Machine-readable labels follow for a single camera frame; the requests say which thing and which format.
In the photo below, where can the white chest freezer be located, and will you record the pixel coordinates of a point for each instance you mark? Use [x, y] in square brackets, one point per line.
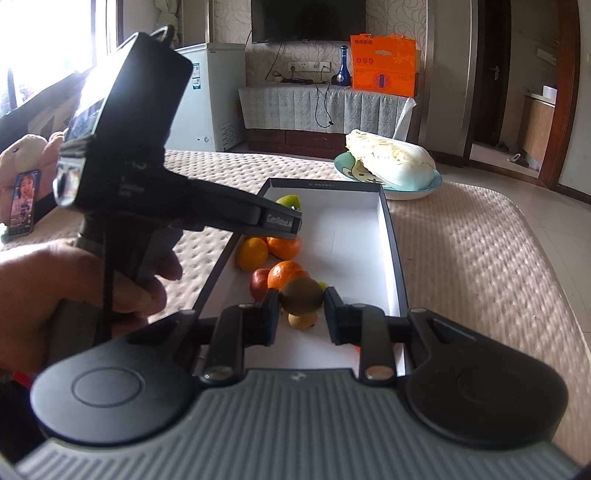
[217, 101]

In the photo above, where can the black wall television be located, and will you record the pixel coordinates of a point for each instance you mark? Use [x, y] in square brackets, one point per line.
[307, 21]

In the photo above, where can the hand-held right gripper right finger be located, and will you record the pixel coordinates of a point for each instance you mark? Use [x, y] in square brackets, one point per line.
[333, 318]

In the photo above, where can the napa cabbage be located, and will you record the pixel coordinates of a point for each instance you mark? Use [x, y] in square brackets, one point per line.
[392, 159]

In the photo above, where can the red apple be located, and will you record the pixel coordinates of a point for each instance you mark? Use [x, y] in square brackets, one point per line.
[258, 284]

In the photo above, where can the green pear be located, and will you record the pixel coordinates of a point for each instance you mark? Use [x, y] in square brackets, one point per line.
[288, 201]

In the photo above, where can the grey slippers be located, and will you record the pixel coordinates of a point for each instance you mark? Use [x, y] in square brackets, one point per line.
[518, 160]

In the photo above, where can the white kitchen container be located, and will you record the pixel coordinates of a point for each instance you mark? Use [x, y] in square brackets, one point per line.
[548, 92]

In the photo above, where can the brown wooden door frame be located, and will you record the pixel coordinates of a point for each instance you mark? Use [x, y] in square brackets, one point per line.
[561, 92]

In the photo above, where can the smartphone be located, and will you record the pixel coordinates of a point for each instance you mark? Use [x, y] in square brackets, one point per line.
[24, 203]

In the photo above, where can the dark wooden door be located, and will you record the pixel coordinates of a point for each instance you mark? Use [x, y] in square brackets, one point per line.
[494, 69]

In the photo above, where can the window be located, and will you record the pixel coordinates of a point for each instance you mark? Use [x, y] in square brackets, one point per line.
[51, 41]

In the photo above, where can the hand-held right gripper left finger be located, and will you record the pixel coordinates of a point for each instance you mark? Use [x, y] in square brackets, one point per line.
[270, 316]

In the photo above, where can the black power strip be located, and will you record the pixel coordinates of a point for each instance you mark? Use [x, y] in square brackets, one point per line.
[295, 80]

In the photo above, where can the blue cartoon plate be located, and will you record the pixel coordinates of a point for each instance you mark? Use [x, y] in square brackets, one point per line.
[415, 193]

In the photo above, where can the tied curtain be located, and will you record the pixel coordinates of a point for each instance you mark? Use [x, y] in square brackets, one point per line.
[168, 16]

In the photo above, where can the brown kiwi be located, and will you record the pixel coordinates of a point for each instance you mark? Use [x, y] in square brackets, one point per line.
[302, 295]

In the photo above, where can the yellow-brown pear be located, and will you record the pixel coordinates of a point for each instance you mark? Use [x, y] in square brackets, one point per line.
[302, 321]

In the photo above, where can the orange gift box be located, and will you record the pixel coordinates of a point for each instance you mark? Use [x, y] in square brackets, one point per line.
[383, 64]

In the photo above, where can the wooden kitchen cabinet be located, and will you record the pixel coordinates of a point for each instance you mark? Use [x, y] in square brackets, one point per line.
[535, 127]

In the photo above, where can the person's left hand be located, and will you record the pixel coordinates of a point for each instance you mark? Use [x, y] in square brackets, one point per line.
[41, 295]

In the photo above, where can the yellow orange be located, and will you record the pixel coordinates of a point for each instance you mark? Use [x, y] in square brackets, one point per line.
[251, 254]

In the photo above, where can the dark grey cardboard box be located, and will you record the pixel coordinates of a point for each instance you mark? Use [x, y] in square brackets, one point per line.
[351, 240]

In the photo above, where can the white wall socket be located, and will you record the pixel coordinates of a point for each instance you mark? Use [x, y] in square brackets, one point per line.
[325, 65]
[298, 65]

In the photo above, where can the blue glass bottle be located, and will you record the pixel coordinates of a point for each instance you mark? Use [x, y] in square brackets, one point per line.
[344, 74]

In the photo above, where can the lace-covered television cabinet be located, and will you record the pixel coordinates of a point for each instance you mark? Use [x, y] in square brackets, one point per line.
[286, 108]

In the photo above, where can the pink plush toy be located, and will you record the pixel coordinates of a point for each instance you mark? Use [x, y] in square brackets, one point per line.
[23, 150]

